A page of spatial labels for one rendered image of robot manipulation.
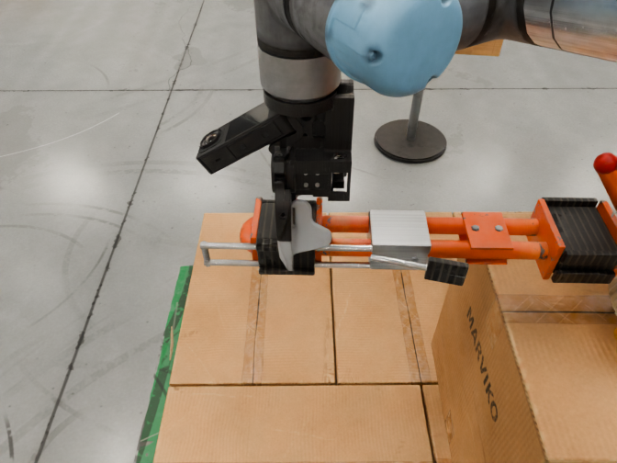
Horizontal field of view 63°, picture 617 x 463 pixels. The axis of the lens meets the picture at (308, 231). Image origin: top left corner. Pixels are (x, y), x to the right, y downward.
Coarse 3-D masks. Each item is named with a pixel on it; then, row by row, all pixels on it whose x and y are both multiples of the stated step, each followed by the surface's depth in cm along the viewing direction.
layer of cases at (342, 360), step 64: (192, 320) 132; (256, 320) 132; (320, 320) 132; (384, 320) 132; (192, 384) 119; (256, 384) 119; (320, 384) 119; (384, 384) 119; (192, 448) 108; (256, 448) 108; (320, 448) 108; (384, 448) 108; (448, 448) 108
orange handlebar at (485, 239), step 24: (336, 216) 63; (360, 216) 63; (480, 216) 62; (240, 240) 61; (336, 240) 60; (360, 240) 60; (432, 240) 60; (456, 240) 60; (480, 240) 59; (504, 240) 59; (480, 264) 60; (504, 264) 60
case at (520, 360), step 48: (480, 288) 78; (528, 288) 72; (576, 288) 72; (480, 336) 78; (528, 336) 66; (576, 336) 66; (480, 384) 78; (528, 384) 61; (576, 384) 61; (480, 432) 77; (528, 432) 60; (576, 432) 57
